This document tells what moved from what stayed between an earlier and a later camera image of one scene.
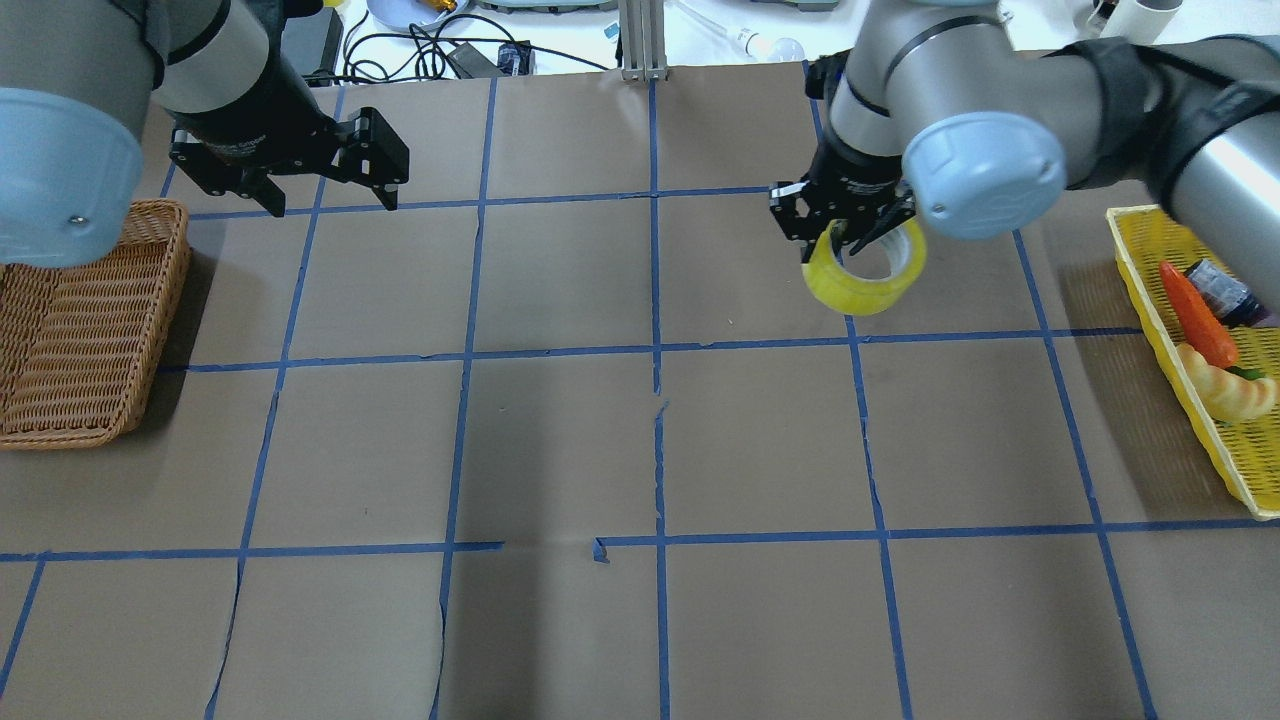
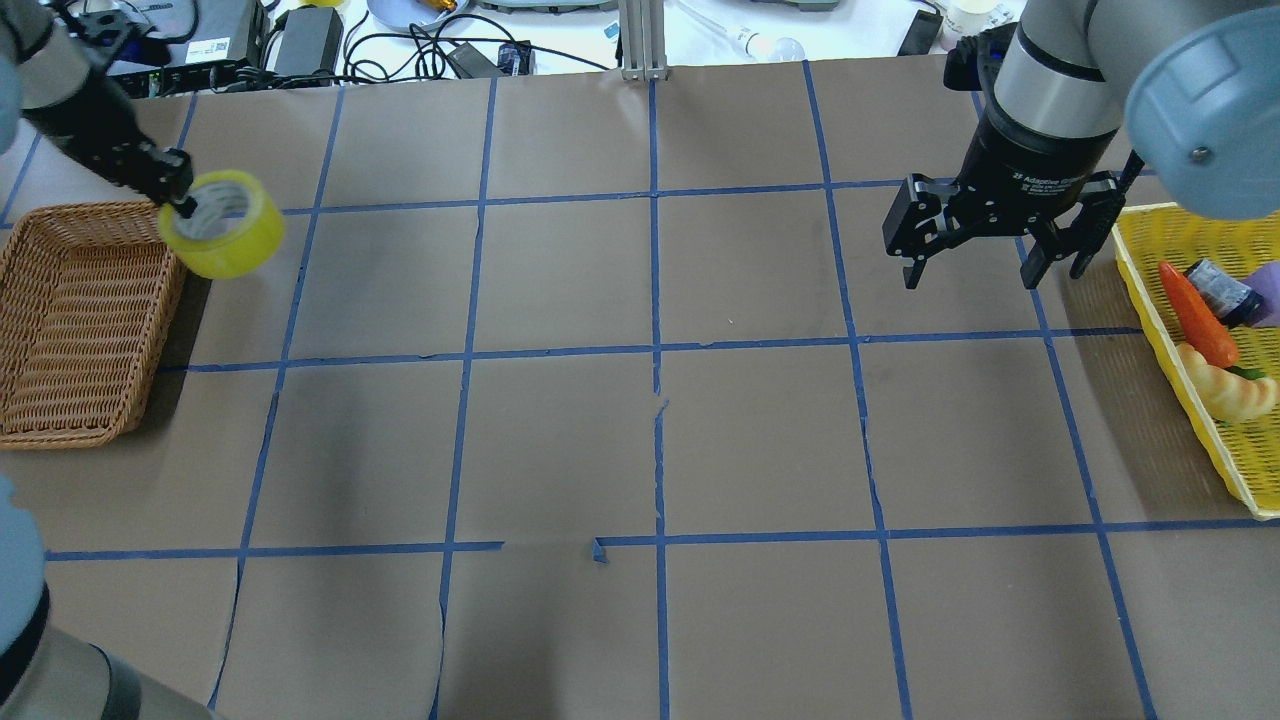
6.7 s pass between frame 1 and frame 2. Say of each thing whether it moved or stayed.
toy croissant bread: stayed
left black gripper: moved
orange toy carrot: stayed
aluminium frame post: stayed
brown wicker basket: stayed
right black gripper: moved
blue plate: stayed
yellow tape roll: moved
